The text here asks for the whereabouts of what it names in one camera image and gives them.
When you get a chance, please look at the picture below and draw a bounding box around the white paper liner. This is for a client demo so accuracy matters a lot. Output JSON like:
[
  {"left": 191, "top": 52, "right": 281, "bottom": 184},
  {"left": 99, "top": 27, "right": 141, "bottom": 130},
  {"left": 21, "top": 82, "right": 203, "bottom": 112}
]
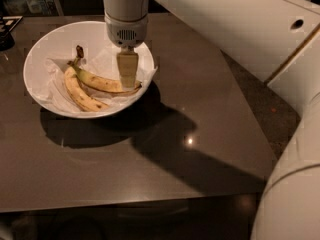
[{"left": 41, "top": 43, "right": 158, "bottom": 114}]

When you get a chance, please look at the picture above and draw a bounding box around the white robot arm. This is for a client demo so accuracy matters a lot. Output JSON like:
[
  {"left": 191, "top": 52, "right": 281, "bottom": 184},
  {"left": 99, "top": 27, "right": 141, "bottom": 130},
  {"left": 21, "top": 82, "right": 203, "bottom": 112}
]
[{"left": 104, "top": 0, "right": 320, "bottom": 240}]

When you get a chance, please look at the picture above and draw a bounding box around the white ceramic bowl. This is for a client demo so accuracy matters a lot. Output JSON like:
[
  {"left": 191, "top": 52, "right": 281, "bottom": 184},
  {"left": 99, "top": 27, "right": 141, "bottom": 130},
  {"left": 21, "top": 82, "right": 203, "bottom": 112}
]
[{"left": 23, "top": 21, "right": 156, "bottom": 119}]

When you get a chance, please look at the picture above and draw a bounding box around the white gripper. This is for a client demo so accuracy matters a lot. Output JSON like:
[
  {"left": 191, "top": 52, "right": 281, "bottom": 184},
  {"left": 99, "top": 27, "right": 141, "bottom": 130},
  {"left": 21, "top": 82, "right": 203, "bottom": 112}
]
[{"left": 104, "top": 11, "right": 148, "bottom": 91}]

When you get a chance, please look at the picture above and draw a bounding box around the yellow banana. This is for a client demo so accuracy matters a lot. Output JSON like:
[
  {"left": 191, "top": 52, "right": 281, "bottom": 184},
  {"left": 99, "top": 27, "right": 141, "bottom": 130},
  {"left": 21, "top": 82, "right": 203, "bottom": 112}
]
[
  {"left": 64, "top": 67, "right": 109, "bottom": 112},
  {"left": 68, "top": 45, "right": 142, "bottom": 94}
]

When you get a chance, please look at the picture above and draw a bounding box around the black object at table corner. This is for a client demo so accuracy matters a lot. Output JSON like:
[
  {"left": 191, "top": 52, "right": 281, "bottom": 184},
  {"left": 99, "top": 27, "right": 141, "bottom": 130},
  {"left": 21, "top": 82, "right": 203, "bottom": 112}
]
[{"left": 0, "top": 13, "right": 23, "bottom": 51}]

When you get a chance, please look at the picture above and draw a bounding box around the shelf with bottles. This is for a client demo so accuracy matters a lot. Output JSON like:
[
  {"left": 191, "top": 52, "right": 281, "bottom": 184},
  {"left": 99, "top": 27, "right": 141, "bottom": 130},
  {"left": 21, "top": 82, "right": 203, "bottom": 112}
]
[{"left": 0, "top": 0, "right": 63, "bottom": 17}]

